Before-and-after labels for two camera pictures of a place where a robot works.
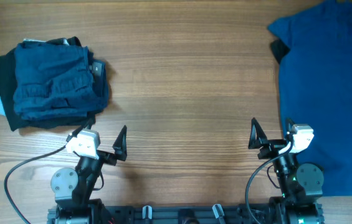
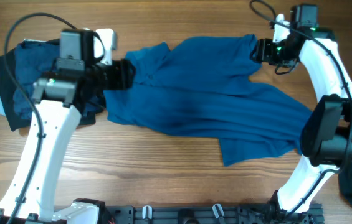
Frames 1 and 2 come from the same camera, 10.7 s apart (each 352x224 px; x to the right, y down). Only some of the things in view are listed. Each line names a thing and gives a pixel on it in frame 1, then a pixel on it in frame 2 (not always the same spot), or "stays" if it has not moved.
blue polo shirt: (327, 81) → (214, 87)
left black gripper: (119, 150) → (121, 75)
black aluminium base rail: (177, 214) stays
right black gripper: (271, 146) → (263, 48)
